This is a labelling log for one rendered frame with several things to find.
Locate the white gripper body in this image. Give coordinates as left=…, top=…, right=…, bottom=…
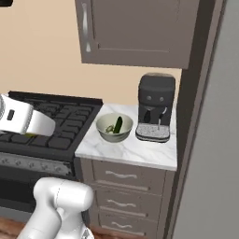
left=25, top=109, right=57, bottom=138

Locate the pale green bowl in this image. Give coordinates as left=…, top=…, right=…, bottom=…
left=95, top=112, right=134, bottom=144

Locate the dark green cucumber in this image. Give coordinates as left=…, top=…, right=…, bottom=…
left=112, top=116, right=124, bottom=134

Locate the black gas hob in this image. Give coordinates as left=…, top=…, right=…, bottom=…
left=0, top=90, right=105, bottom=162

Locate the black oven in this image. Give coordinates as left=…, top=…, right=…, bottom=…
left=0, top=150, right=77, bottom=224

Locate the grey-brown drawer front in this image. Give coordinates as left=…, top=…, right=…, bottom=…
left=97, top=211, right=159, bottom=239
left=91, top=159, right=168, bottom=196
left=94, top=188, right=163, bottom=221

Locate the dark grey coffee machine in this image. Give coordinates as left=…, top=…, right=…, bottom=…
left=134, top=72, right=176, bottom=144

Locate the grey fridge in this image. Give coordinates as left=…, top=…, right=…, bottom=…
left=172, top=0, right=239, bottom=239

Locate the silver wavy drawer handle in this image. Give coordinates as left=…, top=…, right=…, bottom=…
left=106, top=199, right=137, bottom=209
left=105, top=170, right=138, bottom=180
left=110, top=220, right=134, bottom=230

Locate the silver cupboard door handle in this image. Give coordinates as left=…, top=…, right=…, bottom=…
left=80, top=2, right=92, bottom=53

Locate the grey-brown wall cupboard door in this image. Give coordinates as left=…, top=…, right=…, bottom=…
left=74, top=0, right=201, bottom=70

